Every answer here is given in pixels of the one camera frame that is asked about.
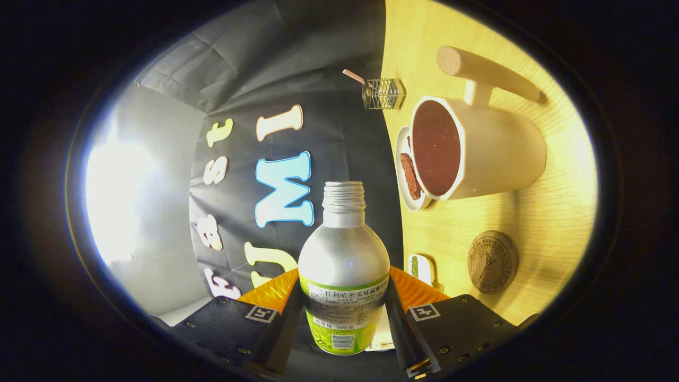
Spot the white cup with wooden handle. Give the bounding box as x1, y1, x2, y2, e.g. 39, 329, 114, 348
410, 45, 547, 202

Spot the round cork coaster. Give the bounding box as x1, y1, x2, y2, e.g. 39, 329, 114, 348
467, 230, 519, 294

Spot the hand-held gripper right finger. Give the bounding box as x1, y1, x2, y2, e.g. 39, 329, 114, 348
385, 265, 520, 378

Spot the white toaster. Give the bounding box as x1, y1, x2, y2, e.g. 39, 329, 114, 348
370, 320, 396, 352

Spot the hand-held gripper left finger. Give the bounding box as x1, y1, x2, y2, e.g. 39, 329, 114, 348
170, 268, 304, 376

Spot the white divided dish of beans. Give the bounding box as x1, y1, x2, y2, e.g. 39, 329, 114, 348
407, 254, 437, 288

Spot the wire mesh utensil holder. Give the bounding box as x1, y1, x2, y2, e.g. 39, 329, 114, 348
362, 78, 407, 111

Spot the wooden table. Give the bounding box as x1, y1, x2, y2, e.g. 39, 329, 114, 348
383, 0, 598, 326

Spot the white round plate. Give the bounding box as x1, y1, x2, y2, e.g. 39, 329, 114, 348
395, 126, 433, 212

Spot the silver bottle with green label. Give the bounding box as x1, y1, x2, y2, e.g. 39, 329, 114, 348
298, 181, 391, 356

